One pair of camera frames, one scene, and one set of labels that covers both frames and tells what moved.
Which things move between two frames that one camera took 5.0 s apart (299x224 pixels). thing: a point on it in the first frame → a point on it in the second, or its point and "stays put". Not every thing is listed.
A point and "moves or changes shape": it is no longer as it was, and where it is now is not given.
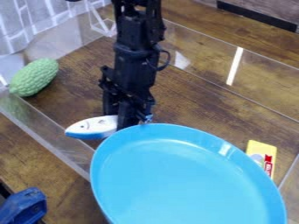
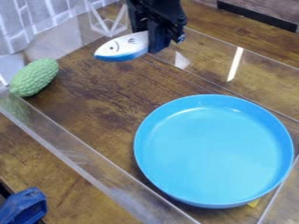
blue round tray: (160, 173) → (212, 150)
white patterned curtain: (28, 17) stays put
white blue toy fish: (94, 128) moves or changes shape
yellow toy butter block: (263, 153) → (254, 203)
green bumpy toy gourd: (34, 77) stays put
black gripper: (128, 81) → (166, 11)
